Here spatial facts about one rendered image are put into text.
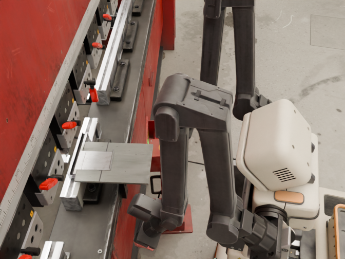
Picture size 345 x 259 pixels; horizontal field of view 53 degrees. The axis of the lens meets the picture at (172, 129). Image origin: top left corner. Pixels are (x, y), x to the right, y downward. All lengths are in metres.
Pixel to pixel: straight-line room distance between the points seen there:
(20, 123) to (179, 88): 0.39
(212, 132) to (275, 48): 3.13
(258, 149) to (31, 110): 0.55
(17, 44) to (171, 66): 2.59
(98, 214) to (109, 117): 0.49
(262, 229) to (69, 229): 0.71
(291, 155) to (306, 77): 2.57
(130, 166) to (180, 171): 0.56
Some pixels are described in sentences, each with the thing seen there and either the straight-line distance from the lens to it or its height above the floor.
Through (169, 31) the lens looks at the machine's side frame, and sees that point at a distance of 3.43.
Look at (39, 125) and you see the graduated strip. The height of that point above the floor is 1.39.
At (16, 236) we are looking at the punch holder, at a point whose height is 1.30.
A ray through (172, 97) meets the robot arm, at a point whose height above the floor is 1.63.
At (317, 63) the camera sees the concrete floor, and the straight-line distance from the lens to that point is 3.62.
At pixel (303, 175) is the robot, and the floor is 1.31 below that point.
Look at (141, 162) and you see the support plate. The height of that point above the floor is 1.00.
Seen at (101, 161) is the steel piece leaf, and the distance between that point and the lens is 1.30.
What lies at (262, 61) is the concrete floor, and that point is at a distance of 3.49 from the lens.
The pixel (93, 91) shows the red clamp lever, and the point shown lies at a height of 1.21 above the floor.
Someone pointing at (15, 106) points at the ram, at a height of 1.51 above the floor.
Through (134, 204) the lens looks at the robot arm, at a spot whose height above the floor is 1.22.
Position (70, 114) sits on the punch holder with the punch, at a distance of 1.12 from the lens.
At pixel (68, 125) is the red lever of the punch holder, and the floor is 1.31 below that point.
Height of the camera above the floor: 2.01
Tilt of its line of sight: 48 degrees down
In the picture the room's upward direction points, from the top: 1 degrees counter-clockwise
